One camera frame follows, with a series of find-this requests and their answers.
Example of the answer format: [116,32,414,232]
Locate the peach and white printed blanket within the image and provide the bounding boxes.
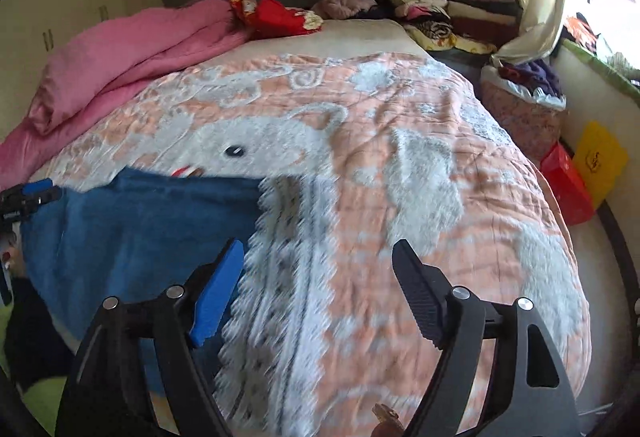
[30,51,593,437]

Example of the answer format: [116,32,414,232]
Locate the floral laundry basket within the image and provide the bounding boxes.
[480,62,568,165]

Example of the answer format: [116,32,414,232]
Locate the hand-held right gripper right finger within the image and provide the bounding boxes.
[391,239,583,437]

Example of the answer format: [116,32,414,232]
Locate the red box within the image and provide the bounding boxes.
[540,142,596,225]

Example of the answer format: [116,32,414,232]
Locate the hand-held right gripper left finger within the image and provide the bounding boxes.
[55,239,245,437]

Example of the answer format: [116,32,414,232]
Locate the red patterned cloth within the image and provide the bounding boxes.
[226,0,325,40]

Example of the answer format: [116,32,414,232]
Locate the green sill cloth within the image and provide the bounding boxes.
[562,40,640,98]

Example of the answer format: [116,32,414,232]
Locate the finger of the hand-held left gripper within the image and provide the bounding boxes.
[0,178,63,223]

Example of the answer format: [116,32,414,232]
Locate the person's left hand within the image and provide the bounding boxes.
[2,242,25,277]

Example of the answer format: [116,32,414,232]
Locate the person's green top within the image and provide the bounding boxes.
[0,307,68,435]

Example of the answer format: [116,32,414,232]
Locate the blue denim pants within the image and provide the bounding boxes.
[20,167,265,393]

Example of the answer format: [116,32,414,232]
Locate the pink quilt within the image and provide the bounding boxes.
[0,0,256,190]

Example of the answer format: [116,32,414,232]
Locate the mauve fluffy cloth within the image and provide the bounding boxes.
[311,0,378,20]

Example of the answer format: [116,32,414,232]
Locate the stack of folded clothes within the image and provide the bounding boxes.
[382,0,523,54]

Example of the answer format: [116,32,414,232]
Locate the person's black garment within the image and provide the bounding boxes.
[0,277,81,390]

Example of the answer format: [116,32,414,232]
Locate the beige bed sheet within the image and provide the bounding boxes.
[240,17,431,68]

